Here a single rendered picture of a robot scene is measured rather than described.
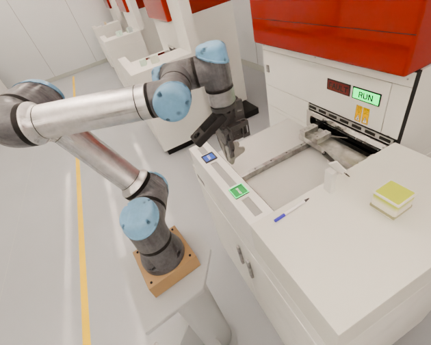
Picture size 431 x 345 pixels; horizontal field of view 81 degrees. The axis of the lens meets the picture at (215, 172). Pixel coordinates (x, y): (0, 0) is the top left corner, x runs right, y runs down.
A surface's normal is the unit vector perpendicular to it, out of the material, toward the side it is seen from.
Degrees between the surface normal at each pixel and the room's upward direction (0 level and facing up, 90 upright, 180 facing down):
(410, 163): 0
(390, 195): 0
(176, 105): 88
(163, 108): 88
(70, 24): 90
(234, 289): 0
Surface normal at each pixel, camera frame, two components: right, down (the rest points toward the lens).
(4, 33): 0.43, 0.51
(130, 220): -0.22, -0.67
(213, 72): 0.07, 0.64
